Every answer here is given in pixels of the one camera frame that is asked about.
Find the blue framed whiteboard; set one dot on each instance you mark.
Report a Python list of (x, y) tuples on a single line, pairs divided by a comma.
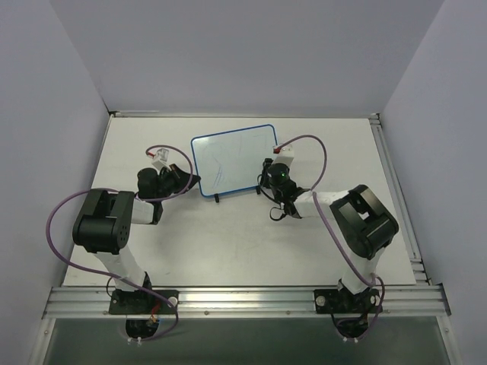
[(230, 161)]

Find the aluminium right side rail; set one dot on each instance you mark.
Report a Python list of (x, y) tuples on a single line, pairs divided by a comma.
[(399, 203)]

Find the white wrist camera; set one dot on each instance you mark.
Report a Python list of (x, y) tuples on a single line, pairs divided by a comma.
[(159, 158), (283, 155)]

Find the aluminium rail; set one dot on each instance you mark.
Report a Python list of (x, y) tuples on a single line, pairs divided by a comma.
[(242, 302), (399, 203)]

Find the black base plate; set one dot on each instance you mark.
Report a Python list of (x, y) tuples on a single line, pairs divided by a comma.
[(137, 303), (334, 301)]

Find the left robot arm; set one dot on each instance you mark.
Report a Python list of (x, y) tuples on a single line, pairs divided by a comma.
[(103, 224)]

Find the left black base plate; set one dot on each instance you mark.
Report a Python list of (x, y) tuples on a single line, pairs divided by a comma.
[(137, 303)]

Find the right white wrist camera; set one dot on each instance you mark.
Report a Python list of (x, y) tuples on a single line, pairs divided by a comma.
[(283, 155)]

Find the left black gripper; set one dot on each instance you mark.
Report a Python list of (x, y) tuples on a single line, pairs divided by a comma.
[(173, 179)]

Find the aluminium front rail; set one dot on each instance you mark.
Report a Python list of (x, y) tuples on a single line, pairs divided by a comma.
[(242, 302)]

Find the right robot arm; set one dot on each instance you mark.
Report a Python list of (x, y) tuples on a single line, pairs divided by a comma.
[(359, 224)]

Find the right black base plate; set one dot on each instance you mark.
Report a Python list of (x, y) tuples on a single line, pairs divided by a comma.
[(334, 301)]

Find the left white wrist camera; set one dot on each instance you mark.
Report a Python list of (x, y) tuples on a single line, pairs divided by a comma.
[(159, 158)]

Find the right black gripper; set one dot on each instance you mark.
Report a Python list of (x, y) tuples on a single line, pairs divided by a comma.
[(266, 167)]

